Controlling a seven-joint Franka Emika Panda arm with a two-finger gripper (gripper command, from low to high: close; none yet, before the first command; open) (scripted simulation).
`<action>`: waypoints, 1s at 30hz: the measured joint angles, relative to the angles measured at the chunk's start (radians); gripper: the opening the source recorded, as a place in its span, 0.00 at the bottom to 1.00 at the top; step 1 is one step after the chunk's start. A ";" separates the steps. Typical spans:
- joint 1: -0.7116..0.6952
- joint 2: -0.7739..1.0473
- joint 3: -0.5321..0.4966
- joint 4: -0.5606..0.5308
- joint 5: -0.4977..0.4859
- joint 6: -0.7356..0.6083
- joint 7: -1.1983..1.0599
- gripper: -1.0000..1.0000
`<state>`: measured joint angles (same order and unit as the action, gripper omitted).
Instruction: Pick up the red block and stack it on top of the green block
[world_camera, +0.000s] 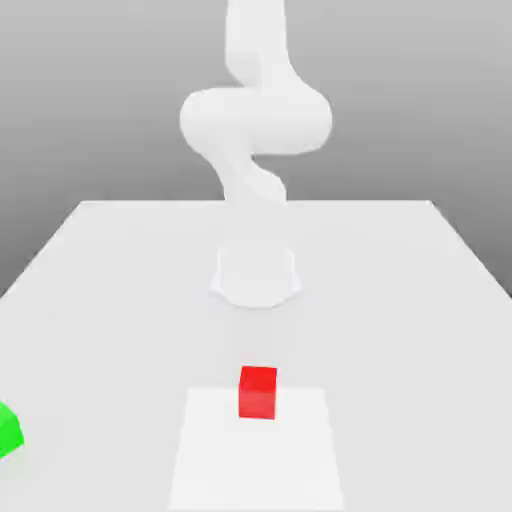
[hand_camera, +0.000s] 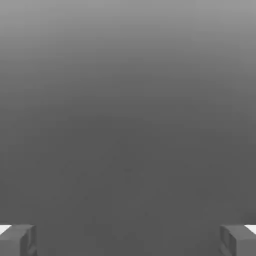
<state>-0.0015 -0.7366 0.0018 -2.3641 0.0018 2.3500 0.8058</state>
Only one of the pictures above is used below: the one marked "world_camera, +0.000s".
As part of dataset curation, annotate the small red cube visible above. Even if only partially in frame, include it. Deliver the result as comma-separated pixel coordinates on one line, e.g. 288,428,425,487
238,365,278,421

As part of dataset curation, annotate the small green cube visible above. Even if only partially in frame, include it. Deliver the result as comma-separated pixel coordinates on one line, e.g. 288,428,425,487
0,401,26,460

